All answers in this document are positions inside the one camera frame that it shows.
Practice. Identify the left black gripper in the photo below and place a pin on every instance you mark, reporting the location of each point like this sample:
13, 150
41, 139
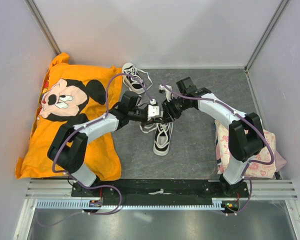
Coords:
146, 108

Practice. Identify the orange cartoon mouse cloth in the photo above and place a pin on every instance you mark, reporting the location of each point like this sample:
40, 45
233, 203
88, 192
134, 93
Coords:
71, 94

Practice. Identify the black white sneaker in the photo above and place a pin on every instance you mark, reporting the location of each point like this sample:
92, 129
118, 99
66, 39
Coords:
162, 136
136, 79

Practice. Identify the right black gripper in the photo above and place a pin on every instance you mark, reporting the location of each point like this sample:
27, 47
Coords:
169, 114

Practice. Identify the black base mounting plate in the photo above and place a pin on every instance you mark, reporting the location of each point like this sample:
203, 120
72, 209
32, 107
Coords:
182, 191

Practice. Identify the grey slotted cable duct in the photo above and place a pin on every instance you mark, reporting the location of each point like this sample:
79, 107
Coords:
214, 205

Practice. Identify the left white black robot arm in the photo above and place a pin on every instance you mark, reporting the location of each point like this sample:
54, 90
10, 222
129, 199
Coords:
95, 127

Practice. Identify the pink printed cloth bag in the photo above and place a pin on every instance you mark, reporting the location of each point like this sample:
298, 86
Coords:
255, 170

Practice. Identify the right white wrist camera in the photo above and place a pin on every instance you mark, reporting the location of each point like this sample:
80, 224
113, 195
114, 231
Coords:
167, 90

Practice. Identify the white tape scrap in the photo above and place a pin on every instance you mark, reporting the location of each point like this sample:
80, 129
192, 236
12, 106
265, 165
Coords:
159, 192

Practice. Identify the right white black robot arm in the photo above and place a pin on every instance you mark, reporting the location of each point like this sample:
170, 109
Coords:
245, 132

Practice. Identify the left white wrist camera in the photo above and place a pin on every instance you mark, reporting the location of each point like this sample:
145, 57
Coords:
153, 110

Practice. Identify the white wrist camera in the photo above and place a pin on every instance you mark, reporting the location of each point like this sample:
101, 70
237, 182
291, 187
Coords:
153, 110
167, 90

